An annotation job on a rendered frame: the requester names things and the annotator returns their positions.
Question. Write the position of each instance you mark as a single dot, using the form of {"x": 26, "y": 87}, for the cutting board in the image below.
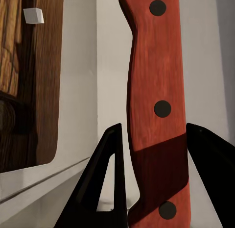
{"x": 30, "y": 67}

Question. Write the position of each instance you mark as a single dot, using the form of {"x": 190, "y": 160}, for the drop in sink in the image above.
{"x": 40, "y": 205}

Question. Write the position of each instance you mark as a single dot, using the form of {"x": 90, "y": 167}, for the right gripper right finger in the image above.
{"x": 215, "y": 161}

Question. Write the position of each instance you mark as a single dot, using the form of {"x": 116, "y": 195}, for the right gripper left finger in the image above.
{"x": 81, "y": 209}

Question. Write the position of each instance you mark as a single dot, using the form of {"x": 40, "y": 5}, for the parer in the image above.
{"x": 156, "y": 118}

